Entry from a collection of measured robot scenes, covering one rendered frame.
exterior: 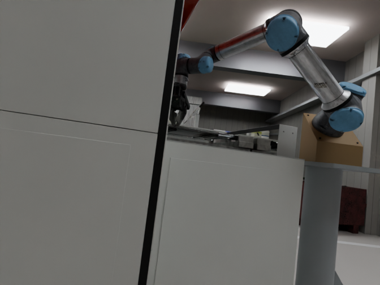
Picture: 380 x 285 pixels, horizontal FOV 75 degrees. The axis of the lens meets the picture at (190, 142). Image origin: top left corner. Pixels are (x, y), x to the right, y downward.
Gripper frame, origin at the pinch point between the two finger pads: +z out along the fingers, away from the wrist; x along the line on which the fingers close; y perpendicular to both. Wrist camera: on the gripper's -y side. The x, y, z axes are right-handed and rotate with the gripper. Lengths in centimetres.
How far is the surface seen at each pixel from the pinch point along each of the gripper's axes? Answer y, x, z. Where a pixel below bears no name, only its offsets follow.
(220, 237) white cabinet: 20, 31, 42
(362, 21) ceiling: -284, 148, -211
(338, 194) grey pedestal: -18, 76, 23
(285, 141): -1, 51, 2
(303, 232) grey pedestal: -19, 64, 43
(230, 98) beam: -680, -102, -196
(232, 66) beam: -352, -45, -172
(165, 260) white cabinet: 32, 15, 50
